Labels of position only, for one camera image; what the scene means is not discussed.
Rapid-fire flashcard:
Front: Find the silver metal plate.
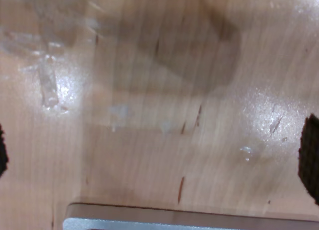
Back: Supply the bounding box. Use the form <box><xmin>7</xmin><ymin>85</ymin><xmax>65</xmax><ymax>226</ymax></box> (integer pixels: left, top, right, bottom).
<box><xmin>62</xmin><ymin>202</ymin><xmax>319</xmax><ymax>230</ymax></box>

